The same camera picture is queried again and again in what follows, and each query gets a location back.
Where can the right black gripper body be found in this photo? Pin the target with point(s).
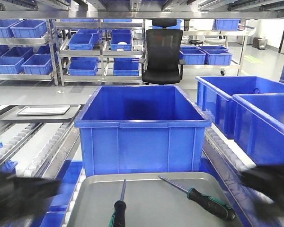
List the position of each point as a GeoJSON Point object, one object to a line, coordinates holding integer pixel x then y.
{"type": "Point", "coordinates": [268, 180]}

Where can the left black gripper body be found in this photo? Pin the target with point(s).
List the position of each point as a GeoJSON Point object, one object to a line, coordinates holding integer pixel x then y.
{"type": "Point", "coordinates": [25, 196]}

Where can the green black screwdriver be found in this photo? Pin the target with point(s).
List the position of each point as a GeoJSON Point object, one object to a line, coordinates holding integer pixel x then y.
{"type": "Point", "coordinates": [209, 203]}
{"type": "Point", "coordinates": [118, 216]}

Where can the dark tray with steel tray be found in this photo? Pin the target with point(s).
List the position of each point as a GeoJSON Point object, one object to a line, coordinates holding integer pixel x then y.
{"type": "Point", "coordinates": [40, 113]}

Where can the grey metal tray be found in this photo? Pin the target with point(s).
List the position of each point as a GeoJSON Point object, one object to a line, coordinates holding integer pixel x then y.
{"type": "Point", "coordinates": [150, 201]}

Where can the blue bin right front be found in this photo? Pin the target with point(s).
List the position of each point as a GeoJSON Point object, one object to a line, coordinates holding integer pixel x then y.
{"type": "Point", "coordinates": [259, 127]}

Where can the blue bin right rear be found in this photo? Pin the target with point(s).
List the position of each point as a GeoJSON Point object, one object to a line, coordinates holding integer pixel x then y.
{"type": "Point", "coordinates": [214, 96]}

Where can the blue bin on rollers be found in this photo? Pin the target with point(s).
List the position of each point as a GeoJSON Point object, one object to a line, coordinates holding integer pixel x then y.
{"type": "Point", "coordinates": [141, 129]}

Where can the black mesh office chair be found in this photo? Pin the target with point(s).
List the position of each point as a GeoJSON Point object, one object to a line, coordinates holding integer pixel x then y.
{"type": "Point", "coordinates": [164, 67]}

